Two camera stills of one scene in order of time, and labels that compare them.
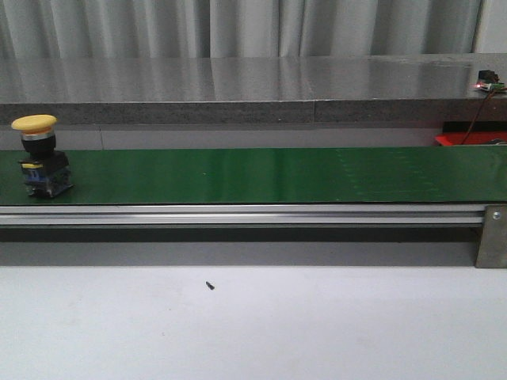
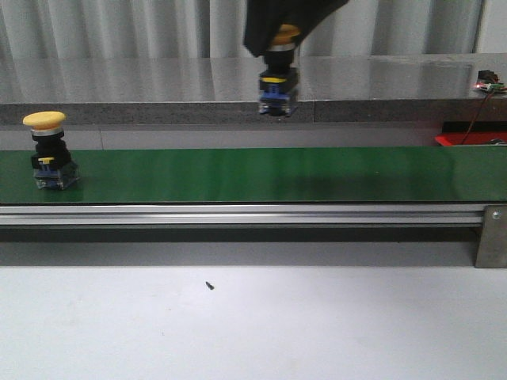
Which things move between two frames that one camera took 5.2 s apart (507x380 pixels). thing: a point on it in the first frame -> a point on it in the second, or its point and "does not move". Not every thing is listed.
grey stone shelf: (342, 89) does not move
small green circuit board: (489, 81) does not move
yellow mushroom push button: (47, 171) -> (279, 81)
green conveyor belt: (219, 176) does not move
